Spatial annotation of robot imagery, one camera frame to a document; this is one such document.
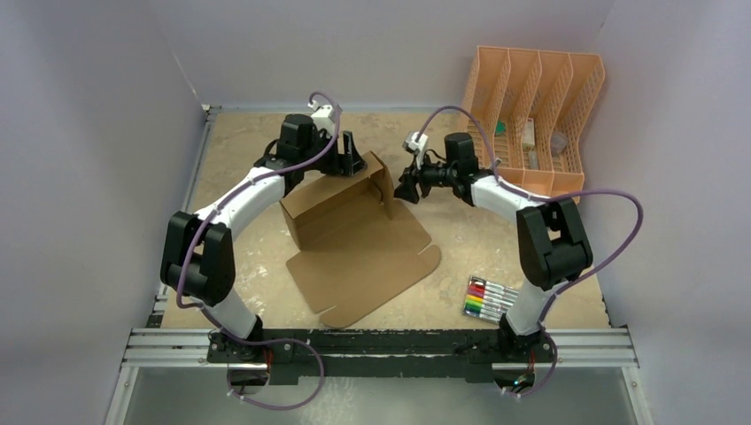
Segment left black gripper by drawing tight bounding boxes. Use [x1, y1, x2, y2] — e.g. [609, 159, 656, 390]
[300, 130, 366, 178]

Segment brown cardboard box sheet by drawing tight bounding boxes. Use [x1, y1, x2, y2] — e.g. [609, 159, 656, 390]
[281, 151, 441, 328]

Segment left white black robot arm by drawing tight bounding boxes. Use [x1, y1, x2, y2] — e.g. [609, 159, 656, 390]
[159, 106, 357, 362]

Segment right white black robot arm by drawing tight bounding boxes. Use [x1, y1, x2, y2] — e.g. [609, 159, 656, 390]
[394, 131, 593, 360]

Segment white paper box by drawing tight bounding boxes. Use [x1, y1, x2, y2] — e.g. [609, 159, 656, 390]
[521, 117, 535, 150]

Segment green small object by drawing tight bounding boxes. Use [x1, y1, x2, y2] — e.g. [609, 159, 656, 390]
[494, 120, 511, 137]

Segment pack of coloured markers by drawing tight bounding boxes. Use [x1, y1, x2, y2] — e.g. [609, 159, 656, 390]
[462, 276, 519, 323]

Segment orange plastic file organizer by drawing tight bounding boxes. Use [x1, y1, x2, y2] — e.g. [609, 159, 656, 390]
[457, 46, 606, 197]

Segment clear plastic cup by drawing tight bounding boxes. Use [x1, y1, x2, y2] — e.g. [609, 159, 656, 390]
[549, 130, 569, 157]

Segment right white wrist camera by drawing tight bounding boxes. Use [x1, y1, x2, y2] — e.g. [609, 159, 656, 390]
[402, 131, 428, 157]

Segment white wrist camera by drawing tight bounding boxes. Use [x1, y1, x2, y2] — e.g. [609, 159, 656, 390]
[308, 100, 342, 136]
[402, 131, 428, 157]

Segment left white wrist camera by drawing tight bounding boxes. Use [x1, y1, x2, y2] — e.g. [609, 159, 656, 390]
[308, 100, 342, 136]

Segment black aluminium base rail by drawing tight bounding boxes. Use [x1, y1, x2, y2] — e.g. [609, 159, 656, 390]
[122, 328, 639, 386]

